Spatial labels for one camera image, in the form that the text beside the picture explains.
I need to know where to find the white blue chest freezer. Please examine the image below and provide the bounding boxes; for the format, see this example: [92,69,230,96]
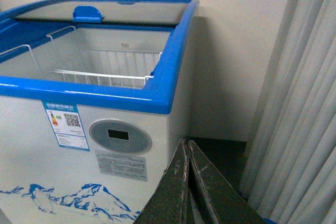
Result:
[1,0,199,223]

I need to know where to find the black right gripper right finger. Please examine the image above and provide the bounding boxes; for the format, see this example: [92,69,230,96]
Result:
[187,140,267,223]

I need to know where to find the blue lid handle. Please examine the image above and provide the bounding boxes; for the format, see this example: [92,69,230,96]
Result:
[72,6,104,23]

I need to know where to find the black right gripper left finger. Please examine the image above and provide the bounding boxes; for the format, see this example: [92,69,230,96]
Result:
[134,140,190,223]

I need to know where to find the grey instruction sticker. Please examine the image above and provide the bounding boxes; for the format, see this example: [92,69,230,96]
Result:
[94,150,148,182]

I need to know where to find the blue energy label sticker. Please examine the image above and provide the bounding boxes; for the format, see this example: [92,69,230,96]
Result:
[42,101,90,152]

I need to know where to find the oval grey control panel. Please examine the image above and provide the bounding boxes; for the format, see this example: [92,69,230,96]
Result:
[89,119,152,154]

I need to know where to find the glass sliding freezer lid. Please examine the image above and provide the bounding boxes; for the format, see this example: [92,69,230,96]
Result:
[15,1,187,26]

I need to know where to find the white wire basket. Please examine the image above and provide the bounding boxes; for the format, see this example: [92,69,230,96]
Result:
[1,26,170,89]

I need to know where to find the white vertical blinds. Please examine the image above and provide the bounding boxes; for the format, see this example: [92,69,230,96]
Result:
[239,0,335,223]

